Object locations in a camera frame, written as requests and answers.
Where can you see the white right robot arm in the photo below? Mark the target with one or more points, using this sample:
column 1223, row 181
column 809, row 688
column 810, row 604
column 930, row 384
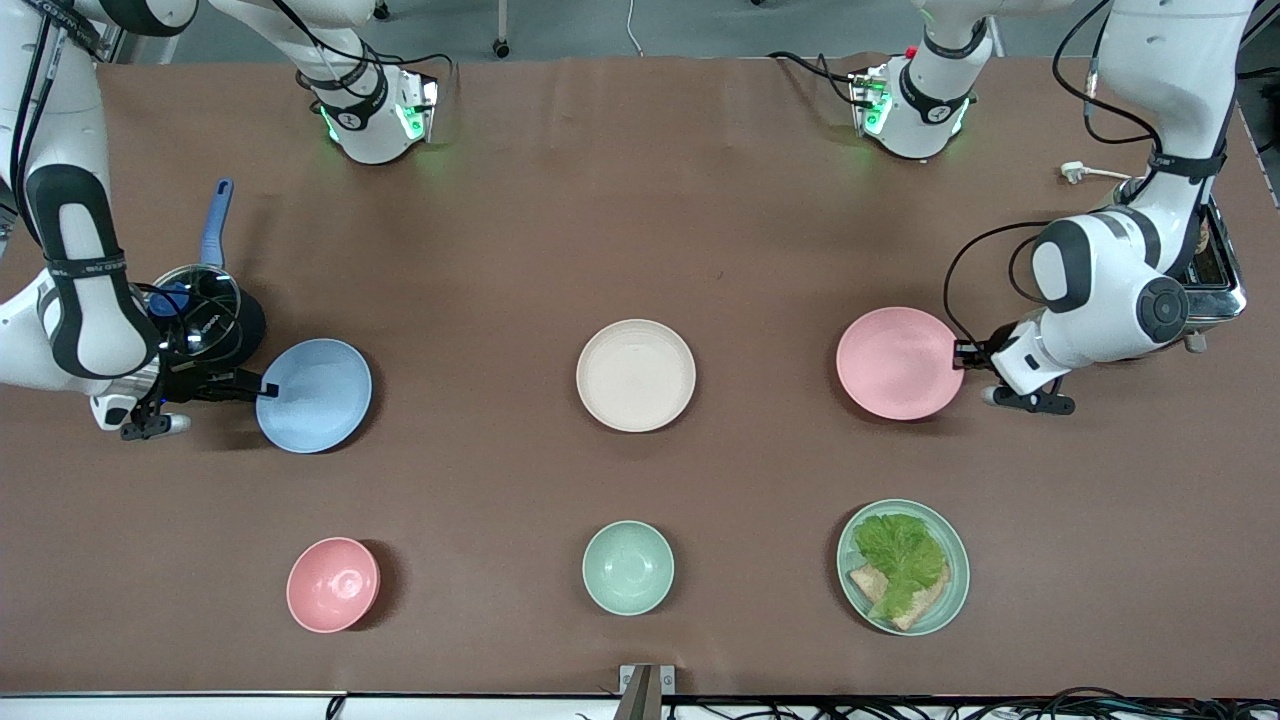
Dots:
column 80, row 300

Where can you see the blue plate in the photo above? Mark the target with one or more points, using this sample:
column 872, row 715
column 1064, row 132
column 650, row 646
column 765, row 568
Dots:
column 320, row 396

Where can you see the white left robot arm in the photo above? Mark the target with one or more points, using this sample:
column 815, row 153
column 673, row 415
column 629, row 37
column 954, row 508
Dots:
column 1100, row 270

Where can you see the green lettuce leaf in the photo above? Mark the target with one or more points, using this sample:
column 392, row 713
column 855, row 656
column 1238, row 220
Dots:
column 900, row 555

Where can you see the round brown bread slice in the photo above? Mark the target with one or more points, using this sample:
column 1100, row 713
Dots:
column 1202, row 236

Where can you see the beige chrome toaster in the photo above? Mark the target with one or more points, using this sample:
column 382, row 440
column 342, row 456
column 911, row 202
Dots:
column 1222, row 290

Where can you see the pink plate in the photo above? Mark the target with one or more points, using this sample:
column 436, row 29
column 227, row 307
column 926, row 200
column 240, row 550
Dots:
column 897, row 362

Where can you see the white power plug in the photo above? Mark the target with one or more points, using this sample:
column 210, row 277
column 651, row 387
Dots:
column 1075, row 172

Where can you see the beige plate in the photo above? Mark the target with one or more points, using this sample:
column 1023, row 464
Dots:
column 636, row 375

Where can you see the pink bowl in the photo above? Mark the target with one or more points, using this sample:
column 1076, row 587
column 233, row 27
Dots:
column 333, row 585

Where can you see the black caster wheel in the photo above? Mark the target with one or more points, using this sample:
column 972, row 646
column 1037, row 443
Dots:
column 501, row 47

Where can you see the green plate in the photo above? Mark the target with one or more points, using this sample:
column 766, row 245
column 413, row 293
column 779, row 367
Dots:
column 958, row 560

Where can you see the grey metal bracket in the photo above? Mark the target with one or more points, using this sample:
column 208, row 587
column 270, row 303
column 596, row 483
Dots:
column 640, row 695

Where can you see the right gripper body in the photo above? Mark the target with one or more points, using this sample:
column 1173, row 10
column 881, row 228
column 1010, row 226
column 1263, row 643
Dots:
column 188, row 384

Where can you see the glass lid with blue knob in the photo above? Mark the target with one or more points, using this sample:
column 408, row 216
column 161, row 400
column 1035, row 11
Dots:
column 210, row 305

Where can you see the green bowl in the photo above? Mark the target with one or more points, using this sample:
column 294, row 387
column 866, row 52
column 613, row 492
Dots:
column 628, row 568

